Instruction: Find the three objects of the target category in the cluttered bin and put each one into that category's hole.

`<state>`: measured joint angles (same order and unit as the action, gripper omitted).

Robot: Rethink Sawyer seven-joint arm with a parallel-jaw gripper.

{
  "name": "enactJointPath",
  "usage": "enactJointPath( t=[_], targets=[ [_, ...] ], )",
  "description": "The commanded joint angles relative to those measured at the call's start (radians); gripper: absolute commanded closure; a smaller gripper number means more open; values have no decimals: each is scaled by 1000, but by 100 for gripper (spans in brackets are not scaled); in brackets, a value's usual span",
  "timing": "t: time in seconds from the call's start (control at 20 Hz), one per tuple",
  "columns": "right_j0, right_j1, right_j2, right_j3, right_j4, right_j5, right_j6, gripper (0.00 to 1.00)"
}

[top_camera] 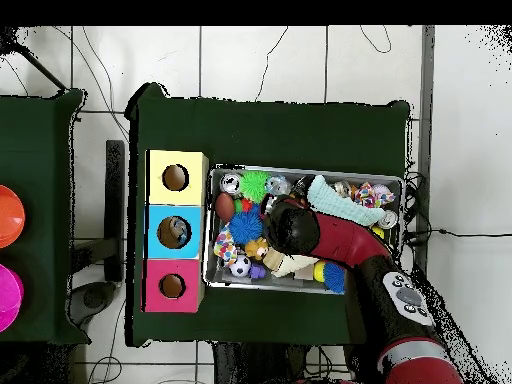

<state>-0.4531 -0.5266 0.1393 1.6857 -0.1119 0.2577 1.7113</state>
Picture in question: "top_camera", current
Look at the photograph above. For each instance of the ridged wooden block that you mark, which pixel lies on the ridged wooden block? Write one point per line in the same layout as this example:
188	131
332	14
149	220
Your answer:
272	258

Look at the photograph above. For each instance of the small brown teddy bear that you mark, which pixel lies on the small brown teddy bear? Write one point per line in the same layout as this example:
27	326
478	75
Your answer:
256	248

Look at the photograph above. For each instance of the pink bowl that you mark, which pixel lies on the pink bowl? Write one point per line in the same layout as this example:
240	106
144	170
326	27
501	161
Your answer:
10	298

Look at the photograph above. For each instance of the mint green knit cloth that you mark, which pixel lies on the mint green knit cloth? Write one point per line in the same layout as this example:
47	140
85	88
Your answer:
340	204

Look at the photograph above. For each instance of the black upright panel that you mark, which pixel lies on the black upright panel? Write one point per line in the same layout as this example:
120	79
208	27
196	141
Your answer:
115	200

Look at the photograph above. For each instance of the cream knit cloth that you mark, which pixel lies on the cream knit cloth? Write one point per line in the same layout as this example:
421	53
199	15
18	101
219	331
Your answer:
294	264

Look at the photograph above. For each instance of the wooden box with three holes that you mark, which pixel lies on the wooden box with three holes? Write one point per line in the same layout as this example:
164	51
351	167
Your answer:
192	192

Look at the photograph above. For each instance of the shallow clear mesh bin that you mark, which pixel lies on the shallow clear mesh bin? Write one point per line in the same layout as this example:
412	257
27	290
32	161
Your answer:
216	280

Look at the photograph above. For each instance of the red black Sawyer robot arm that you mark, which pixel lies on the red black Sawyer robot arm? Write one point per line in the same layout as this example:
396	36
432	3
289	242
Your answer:
344	240

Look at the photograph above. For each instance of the plain silver can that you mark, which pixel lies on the plain silver can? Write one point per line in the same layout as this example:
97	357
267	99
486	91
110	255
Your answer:
230	184

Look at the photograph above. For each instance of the colourful dotted cloth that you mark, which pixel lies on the colourful dotted cloth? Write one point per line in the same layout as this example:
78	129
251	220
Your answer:
224	246

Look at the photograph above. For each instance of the small black white soccer ball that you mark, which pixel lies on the small black white soccer ball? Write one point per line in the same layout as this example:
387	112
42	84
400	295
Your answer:
240	266

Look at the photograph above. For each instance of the dark green tablecloth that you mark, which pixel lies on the dark green tablecloth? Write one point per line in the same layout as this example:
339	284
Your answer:
280	132
40	140

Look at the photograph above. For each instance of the black tripod pole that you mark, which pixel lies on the black tripod pole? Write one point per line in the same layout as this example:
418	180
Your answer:
8	42

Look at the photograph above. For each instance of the green spiky rubber ball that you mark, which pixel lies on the green spiky rubber ball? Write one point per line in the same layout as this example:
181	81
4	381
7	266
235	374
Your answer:
252	186

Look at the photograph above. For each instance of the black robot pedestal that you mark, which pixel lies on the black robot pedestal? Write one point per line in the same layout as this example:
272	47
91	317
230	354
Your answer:
260	368

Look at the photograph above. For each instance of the crushed clear plastic bottle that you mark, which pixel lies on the crushed clear plastic bottle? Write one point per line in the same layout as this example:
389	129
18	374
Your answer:
278	184

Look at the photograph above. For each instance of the small brown football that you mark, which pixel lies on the small brown football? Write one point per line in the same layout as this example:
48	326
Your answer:
224	206

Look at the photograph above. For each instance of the orange bowl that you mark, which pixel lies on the orange bowl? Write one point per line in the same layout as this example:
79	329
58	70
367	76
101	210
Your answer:
10	216

